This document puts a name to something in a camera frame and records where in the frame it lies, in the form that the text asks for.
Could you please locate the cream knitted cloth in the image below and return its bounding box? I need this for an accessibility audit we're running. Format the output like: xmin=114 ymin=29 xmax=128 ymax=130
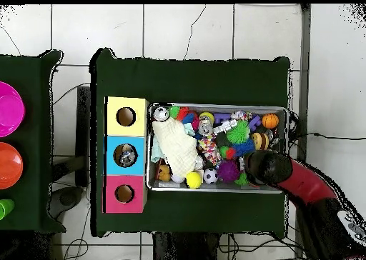
xmin=151 ymin=118 xmax=200 ymax=179

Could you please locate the bag of coloured spiky balls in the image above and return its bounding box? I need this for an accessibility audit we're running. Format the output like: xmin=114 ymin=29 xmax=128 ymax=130
xmin=169 ymin=105 xmax=201 ymax=132

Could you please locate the purple spiky ball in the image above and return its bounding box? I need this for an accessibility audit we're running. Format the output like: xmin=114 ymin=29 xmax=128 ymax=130
xmin=217 ymin=159 xmax=241 ymax=184

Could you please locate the wooden box with three holes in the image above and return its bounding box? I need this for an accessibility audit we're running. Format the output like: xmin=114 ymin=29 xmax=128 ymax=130
xmin=102 ymin=96 xmax=151 ymax=214

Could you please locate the clear mesh bin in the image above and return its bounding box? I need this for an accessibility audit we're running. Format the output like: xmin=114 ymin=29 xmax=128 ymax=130
xmin=147 ymin=102 xmax=290 ymax=195

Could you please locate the yellow ball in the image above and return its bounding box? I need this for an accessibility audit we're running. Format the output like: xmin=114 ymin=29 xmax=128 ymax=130
xmin=186 ymin=171 xmax=204 ymax=190
xmin=199 ymin=111 xmax=216 ymax=124

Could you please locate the red silver soda can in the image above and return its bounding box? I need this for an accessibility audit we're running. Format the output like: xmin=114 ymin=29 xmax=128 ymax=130
xmin=153 ymin=105 xmax=171 ymax=124

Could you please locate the small soccer ball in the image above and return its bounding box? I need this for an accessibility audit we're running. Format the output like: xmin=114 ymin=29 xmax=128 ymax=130
xmin=203 ymin=168 xmax=219 ymax=185

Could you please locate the plain green spiky ball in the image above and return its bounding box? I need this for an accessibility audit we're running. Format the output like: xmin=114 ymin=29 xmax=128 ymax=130
xmin=226 ymin=120 xmax=252 ymax=145

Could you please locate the blue spiky ball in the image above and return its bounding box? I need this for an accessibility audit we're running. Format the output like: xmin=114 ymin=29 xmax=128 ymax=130
xmin=233 ymin=139 xmax=256 ymax=158

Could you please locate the wooden toy burger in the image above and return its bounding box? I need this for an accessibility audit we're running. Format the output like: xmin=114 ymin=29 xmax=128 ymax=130
xmin=251 ymin=131 xmax=269 ymax=151

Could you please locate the orange plate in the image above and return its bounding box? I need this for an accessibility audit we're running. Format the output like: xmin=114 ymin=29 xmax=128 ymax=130
xmin=0 ymin=142 xmax=24 ymax=191

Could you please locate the pink plate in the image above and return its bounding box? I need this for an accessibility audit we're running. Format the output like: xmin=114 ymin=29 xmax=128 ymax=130
xmin=0 ymin=81 xmax=26 ymax=139

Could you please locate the green cup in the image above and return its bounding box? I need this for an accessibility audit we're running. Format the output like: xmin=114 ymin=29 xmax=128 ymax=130
xmin=0 ymin=199 xmax=15 ymax=221

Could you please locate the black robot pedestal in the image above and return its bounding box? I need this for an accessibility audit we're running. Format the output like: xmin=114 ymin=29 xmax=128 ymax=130
xmin=153 ymin=231 xmax=264 ymax=260

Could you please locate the black cable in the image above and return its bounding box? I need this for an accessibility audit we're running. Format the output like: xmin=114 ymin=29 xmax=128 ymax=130
xmin=290 ymin=108 xmax=366 ymax=142

